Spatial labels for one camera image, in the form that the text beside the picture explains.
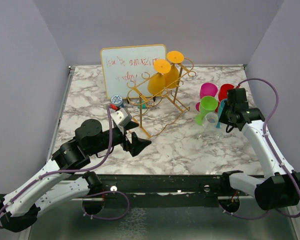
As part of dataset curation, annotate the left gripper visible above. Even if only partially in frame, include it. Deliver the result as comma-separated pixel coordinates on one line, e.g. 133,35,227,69
88,120,152,156

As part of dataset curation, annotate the red wine glass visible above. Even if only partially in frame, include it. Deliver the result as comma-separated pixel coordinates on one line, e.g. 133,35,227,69
215,83,235,113

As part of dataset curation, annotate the green wine glass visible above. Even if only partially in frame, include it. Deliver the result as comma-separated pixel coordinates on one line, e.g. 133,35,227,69
195,95,218,125

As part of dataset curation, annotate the clear wine glass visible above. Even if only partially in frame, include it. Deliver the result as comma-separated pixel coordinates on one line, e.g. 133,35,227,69
197,132,210,141
202,112,219,130

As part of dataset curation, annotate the pink wine glass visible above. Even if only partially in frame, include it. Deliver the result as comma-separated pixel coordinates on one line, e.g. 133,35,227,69
195,82,218,112

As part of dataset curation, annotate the orange wine glass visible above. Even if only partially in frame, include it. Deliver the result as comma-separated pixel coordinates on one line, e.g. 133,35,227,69
147,59,171,96
164,50,184,89

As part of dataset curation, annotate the teal wine glass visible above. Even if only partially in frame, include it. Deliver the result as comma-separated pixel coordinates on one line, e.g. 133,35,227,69
217,98,227,116

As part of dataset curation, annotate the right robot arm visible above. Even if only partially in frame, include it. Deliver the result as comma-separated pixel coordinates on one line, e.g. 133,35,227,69
219,100,300,211

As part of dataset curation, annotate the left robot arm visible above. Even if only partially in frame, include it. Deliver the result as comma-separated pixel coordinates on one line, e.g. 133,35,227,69
0,119,152,233

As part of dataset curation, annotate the blue white small can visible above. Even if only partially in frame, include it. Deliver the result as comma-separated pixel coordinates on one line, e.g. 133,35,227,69
110,94,124,107

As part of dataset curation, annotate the yellow framed whiteboard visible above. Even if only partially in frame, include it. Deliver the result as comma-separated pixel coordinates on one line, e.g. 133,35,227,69
100,44,166,99

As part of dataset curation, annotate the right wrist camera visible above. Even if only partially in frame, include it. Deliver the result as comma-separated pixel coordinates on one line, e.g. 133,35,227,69
226,88,249,110

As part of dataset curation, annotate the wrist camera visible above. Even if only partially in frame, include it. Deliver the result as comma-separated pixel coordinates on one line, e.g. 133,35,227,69
110,104,132,133
226,88,249,110

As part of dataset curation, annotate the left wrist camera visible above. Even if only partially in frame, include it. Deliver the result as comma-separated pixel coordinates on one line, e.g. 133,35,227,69
110,104,132,133

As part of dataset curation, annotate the gold wire glass rack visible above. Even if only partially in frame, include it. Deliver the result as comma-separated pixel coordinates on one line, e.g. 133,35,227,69
126,57,197,139

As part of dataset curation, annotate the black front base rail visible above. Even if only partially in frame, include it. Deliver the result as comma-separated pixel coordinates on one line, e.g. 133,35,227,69
72,173,251,208

